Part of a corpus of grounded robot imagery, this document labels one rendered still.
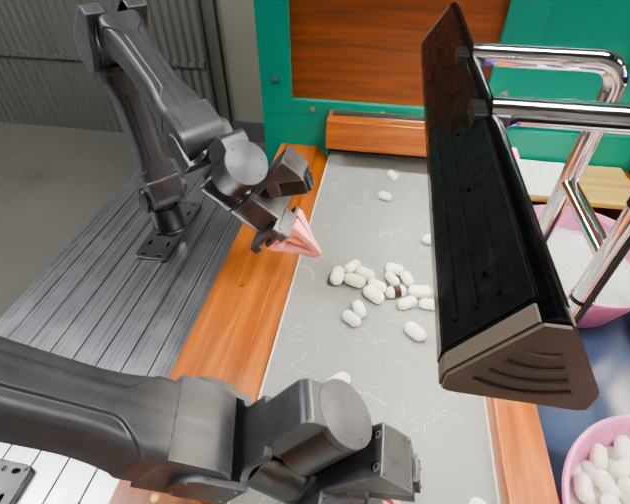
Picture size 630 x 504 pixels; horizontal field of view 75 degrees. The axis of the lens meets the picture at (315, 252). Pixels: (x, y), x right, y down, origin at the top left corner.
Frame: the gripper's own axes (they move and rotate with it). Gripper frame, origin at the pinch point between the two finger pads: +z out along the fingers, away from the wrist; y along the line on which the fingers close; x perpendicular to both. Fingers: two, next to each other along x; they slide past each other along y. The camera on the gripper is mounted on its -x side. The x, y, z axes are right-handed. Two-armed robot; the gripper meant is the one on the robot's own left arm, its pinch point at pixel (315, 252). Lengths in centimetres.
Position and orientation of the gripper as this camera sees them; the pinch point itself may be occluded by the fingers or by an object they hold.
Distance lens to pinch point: 65.5
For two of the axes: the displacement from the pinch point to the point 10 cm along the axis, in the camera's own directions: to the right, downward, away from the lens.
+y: 1.7, -6.7, 7.2
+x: -6.4, 4.8, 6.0
